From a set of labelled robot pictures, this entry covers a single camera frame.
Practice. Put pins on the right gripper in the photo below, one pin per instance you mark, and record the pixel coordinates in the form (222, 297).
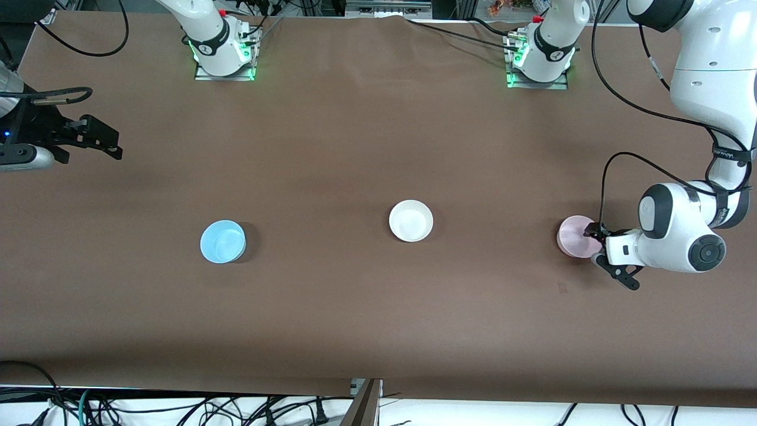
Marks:
(42, 129)

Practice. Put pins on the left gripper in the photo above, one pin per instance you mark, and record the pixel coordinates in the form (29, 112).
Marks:
(593, 232)

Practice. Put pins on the pink bowl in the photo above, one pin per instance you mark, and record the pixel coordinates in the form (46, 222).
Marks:
(572, 238)

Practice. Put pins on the blue bowl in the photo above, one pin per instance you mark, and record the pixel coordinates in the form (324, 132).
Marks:
(223, 241)

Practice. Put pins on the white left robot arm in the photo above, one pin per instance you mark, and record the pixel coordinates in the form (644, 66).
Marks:
(709, 59)

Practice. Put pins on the white bowl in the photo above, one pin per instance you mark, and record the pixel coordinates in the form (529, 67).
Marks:
(411, 220)

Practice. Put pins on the brown table cover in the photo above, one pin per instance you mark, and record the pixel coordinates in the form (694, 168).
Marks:
(473, 325)

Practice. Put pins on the orange object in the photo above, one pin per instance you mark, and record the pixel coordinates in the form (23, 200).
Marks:
(498, 7)

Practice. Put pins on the aluminium profile beam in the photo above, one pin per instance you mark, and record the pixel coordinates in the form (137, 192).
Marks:
(364, 408)

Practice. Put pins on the grey metal bar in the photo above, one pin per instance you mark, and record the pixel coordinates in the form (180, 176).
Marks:
(384, 9)

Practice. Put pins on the aluminium frame profile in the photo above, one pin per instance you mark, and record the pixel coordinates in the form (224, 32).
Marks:
(47, 15)

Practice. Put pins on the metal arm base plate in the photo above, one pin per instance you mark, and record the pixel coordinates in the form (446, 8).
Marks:
(562, 84)
(204, 76)

